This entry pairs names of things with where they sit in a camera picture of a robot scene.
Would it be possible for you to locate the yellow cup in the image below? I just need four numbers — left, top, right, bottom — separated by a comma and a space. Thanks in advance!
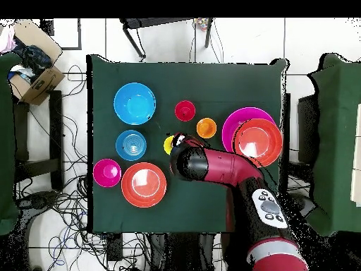
163, 135, 176, 156

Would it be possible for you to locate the orange-red bowl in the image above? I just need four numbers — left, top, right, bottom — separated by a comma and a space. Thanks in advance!
233, 118, 283, 168
121, 161, 168, 209

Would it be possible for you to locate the orange cup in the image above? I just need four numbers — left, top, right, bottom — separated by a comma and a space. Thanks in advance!
196, 117, 218, 140

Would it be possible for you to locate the red cup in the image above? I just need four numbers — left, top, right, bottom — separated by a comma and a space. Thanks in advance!
174, 100, 197, 123

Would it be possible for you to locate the large pink bowl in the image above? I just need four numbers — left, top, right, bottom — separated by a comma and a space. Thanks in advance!
221, 106, 276, 153

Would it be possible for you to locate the dark green tablecloth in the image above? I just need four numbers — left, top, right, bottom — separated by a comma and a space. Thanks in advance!
86, 54, 288, 234

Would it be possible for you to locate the small blue bowl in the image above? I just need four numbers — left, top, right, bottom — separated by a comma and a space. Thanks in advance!
115, 129, 147, 162

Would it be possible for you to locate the large blue bowl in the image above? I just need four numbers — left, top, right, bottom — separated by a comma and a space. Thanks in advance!
113, 82, 157, 126

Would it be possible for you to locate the small magenta bowl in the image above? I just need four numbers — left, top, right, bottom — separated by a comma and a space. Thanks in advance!
92, 158, 123, 188

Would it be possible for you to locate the colourful small objects pile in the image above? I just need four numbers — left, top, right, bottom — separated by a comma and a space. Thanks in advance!
193, 18, 209, 32

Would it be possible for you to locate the black rectangular box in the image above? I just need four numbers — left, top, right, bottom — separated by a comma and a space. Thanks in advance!
106, 234, 123, 262

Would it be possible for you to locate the green cloth covered table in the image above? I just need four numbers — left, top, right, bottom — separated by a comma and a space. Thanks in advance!
298, 52, 361, 238
0, 52, 22, 236

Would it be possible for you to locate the cardboard box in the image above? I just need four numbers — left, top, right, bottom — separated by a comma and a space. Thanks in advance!
8, 18, 66, 106

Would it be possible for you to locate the dark blue cloth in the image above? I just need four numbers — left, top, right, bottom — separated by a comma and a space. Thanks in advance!
12, 39, 53, 83

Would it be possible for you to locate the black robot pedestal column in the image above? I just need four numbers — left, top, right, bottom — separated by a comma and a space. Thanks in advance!
146, 232, 226, 271

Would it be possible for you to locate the tangle of black cables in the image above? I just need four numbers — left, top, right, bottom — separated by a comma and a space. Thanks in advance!
27, 64, 150, 271

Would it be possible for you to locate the black stool frame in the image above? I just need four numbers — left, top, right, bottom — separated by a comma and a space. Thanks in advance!
119, 18, 214, 61

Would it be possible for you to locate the black pedestal leg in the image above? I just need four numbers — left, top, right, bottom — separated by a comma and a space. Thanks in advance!
15, 190, 61, 219
290, 193, 318, 224

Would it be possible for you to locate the black bench frame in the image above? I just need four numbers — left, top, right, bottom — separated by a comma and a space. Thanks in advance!
12, 90, 64, 191

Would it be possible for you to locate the blue cable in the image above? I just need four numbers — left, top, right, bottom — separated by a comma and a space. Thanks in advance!
47, 211, 88, 267

